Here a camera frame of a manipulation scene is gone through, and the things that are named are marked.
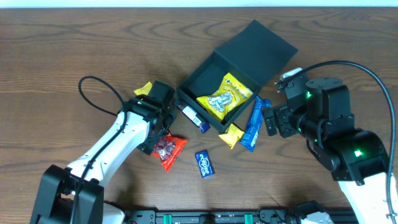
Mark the dark green open box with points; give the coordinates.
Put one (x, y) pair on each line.
(254, 57)

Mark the red candy bag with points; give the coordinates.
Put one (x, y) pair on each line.
(168, 149)

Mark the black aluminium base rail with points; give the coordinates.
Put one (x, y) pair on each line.
(308, 212)

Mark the blue Eclipse mint box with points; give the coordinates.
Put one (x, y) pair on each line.
(204, 164)

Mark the blue snack bar wrapper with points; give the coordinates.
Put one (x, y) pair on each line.
(254, 124)

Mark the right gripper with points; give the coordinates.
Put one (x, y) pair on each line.
(282, 115)

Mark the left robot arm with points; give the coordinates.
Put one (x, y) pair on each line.
(75, 194)

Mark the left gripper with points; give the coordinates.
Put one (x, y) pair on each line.
(168, 116)

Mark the yellow Hacks candy bag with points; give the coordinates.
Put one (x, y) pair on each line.
(231, 94)

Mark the yellow snack packet under box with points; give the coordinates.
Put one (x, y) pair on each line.
(232, 135)

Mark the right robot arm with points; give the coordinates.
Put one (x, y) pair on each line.
(319, 110)

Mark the yellow snack packet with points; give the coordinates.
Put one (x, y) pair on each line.
(232, 135)
(144, 90)

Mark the dark blue snack bar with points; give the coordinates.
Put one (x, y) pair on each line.
(193, 116)

